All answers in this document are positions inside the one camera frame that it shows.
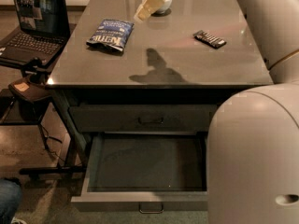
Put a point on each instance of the white shoe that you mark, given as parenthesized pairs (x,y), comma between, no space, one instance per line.
(17,221)

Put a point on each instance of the black open laptop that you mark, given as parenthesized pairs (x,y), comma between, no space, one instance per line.
(44,31)

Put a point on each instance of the white ceramic bowl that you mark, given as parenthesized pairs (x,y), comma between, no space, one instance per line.
(164,7)

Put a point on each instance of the closed grey top drawer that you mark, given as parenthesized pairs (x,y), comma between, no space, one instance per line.
(142,118)

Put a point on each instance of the open grey middle drawer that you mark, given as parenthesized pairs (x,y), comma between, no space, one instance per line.
(150,174)

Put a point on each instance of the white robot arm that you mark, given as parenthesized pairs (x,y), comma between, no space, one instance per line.
(252,156)

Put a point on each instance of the blue Kettle chip bag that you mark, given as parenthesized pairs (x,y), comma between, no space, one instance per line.
(111,34)

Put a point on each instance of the black snack bar packet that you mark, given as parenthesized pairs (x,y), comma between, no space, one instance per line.
(208,39)

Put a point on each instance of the black laptop stand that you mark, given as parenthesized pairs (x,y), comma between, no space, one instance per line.
(14,111)

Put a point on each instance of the dark bag with tag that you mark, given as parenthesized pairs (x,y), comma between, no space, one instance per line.
(30,89)

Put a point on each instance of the blue jeans leg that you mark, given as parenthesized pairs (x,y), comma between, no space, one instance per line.
(10,198)

